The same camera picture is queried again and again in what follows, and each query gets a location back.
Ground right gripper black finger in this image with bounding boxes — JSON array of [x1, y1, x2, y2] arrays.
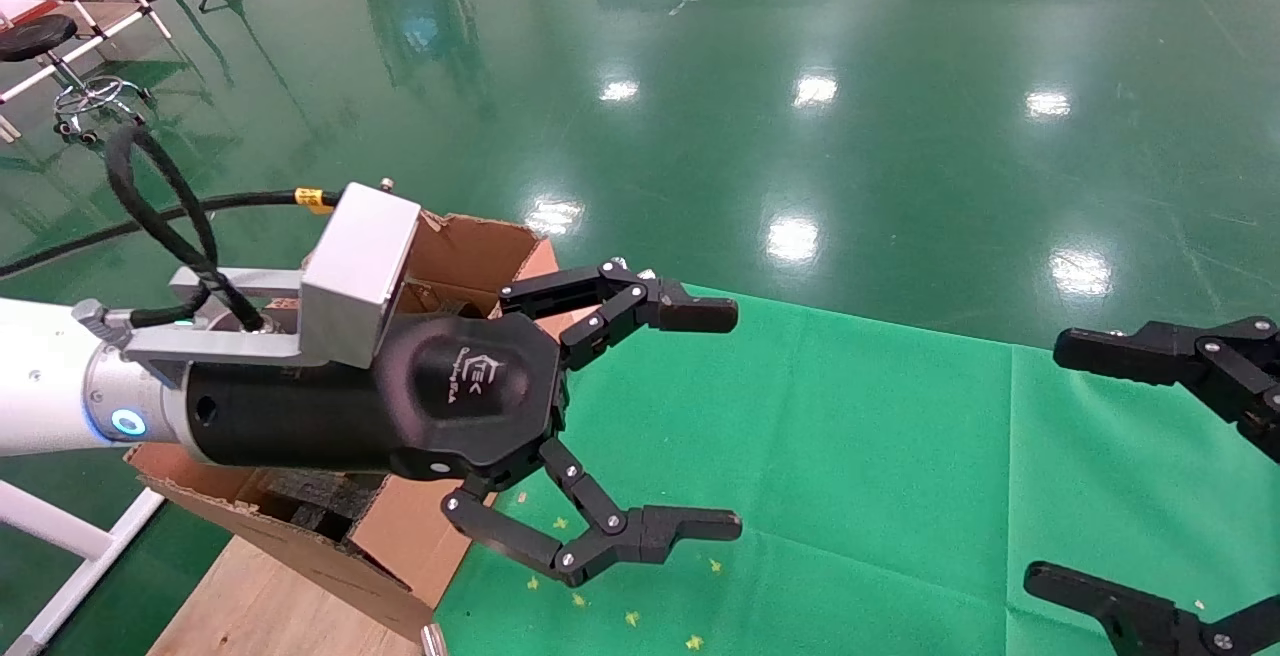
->
[[1022, 564, 1280, 656], [1050, 318, 1280, 467]]

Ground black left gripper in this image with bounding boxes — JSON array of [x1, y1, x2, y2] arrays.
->
[[183, 258, 744, 587]]

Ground large open cardboard carton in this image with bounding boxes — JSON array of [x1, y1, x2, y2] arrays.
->
[[122, 211, 591, 642]]

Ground green cloth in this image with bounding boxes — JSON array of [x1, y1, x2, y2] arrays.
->
[[432, 281, 1280, 656]]

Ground black foam block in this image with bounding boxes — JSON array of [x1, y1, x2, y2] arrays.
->
[[260, 466, 391, 542]]

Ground black round stool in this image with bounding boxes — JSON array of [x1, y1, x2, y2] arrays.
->
[[0, 14, 153, 147]]

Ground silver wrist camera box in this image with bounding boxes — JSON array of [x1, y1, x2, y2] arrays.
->
[[125, 179, 424, 387]]

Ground black braided loop cable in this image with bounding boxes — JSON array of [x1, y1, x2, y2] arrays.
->
[[108, 124, 269, 332]]

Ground black cable with yellow tag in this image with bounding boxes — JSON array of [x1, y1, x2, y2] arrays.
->
[[0, 186, 346, 282]]

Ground white table leg frame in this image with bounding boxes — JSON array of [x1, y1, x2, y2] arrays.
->
[[0, 481, 166, 656]]

